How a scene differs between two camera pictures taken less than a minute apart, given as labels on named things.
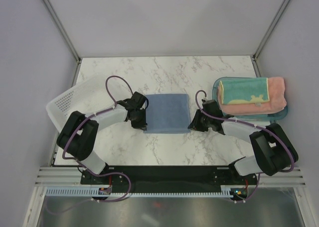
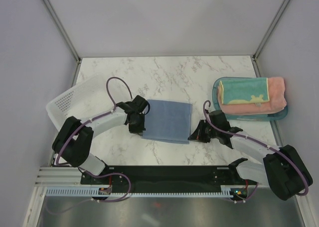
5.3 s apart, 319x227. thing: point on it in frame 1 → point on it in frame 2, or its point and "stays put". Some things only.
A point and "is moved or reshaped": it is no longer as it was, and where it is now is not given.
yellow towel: x=244 y=91 stays put
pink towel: x=277 y=100 stays put
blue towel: x=168 y=113 is moved or reshaped
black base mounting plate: x=134 y=179 stays put
